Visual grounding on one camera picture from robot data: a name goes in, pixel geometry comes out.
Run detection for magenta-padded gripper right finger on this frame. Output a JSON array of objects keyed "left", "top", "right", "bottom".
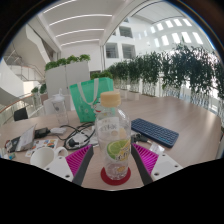
[{"left": 130, "top": 143, "right": 184, "bottom": 186}]

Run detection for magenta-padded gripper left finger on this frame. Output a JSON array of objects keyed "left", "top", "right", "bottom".
[{"left": 43, "top": 143, "right": 95, "bottom": 187}]

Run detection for clear lime-label drink bottle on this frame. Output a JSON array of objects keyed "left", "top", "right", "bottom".
[{"left": 94, "top": 91, "right": 132, "bottom": 181}]

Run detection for white flat packet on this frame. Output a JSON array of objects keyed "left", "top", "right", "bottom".
[{"left": 148, "top": 142, "right": 166, "bottom": 155}]

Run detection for white mug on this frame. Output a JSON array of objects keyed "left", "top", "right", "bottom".
[{"left": 29, "top": 146, "right": 69, "bottom": 170}]

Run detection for flat round red coaster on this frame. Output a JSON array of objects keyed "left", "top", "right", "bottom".
[{"left": 100, "top": 166, "right": 132, "bottom": 186}]

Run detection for colourful sticker sheet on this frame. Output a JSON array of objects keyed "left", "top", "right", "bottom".
[{"left": 24, "top": 138, "right": 59, "bottom": 158}]

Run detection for clear shaker bottle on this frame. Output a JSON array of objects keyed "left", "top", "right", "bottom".
[{"left": 51, "top": 89, "right": 70, "bottom": 127}]

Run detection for white printed paper packet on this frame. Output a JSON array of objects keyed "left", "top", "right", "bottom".
[{"left": 14, "top": 124, "right": 38, "bottom": 153}]

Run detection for green tote bag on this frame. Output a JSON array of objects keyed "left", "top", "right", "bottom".
[{"left": 69, "top": 77, "right": 115, "bottom": 124}]

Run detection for black chair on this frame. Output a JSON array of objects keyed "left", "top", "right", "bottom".
[{"left": 13, "top": 107, "right": 29, "bottom": 122}]

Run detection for planter with green plants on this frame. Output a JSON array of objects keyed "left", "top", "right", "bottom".
[{"left": 30, "top": 83, "right": 48, "bottom": 104}]

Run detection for white cabinet with plants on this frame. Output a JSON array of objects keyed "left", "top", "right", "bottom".
[{"left": 44, "top": 54, "right": 92, "bottom": 99}]

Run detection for row of green potted plants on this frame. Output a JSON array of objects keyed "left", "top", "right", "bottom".
[{"left": 89, "top": 43, "right": 224, "bottom": 111}]

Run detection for ceiling light strips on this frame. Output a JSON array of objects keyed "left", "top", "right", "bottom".
[{"left": 43, "top": 0, "right": 114, "bottom": 47}]

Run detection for black cables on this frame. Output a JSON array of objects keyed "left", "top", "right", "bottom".
[{"left": 63, "top": 122, "right": 98, "bottom": 151}]

